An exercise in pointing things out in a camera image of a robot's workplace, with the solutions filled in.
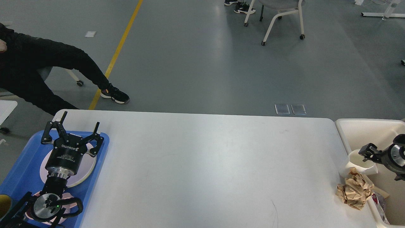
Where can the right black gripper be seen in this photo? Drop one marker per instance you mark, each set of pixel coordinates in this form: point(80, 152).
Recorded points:
point(392, 158)

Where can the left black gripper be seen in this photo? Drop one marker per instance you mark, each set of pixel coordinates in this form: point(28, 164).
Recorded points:
point(65, 155)

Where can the white paper cup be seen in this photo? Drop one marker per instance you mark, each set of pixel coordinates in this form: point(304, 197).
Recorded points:
point(355, 160)

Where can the pink plate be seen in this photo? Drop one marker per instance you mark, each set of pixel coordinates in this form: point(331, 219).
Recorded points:
point(85, 169)

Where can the brown paper scrap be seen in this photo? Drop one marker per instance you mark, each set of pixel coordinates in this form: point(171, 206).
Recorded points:
point(358, 188)

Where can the brown paper bag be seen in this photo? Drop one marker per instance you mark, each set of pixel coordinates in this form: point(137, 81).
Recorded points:
point(381, 192)

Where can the crushed red can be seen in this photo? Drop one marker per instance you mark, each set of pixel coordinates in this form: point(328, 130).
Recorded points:
point(376, 201)

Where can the foil tray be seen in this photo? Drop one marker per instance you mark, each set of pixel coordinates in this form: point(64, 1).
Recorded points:
point(382, 207)

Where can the dark teal cup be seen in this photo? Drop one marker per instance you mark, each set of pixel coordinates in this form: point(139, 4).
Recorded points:
point(5, 205)

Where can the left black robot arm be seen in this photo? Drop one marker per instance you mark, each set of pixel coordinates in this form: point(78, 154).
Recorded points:
point(51, 182)

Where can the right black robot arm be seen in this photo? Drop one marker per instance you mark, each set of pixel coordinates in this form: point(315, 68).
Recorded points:
point(398, 139)

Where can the white plastic bin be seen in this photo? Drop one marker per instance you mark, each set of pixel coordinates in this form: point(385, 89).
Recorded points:
point(356, 133)

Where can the black sneaker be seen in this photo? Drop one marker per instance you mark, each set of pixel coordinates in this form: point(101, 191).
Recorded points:
point(114, 94)

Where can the blue plastic tray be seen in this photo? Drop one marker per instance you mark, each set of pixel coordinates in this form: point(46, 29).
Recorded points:
point(24, 175)

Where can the white side table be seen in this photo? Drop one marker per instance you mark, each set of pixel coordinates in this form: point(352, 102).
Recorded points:
point(6, 107)

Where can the right floor socket cover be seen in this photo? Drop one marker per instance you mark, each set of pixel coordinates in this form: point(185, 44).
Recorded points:
point(298, 109)

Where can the floor socket cover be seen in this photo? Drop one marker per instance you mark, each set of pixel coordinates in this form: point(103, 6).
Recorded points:
point(298, 109)
point(282, 109)

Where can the seated person in black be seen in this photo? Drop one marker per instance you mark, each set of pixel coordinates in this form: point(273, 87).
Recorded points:
point(26, 54)

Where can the left floor socket cover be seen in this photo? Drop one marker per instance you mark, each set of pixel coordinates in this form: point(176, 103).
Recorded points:
point(282, 109)

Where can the white stand base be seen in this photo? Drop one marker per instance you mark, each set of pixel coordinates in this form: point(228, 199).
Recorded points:
point(388, 13)

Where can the black sneakers at top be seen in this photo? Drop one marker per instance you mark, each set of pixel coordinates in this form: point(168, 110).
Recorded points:
point(240, 6)

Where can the white frame office chair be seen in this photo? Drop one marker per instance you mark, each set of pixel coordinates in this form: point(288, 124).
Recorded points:
point(283, 8)

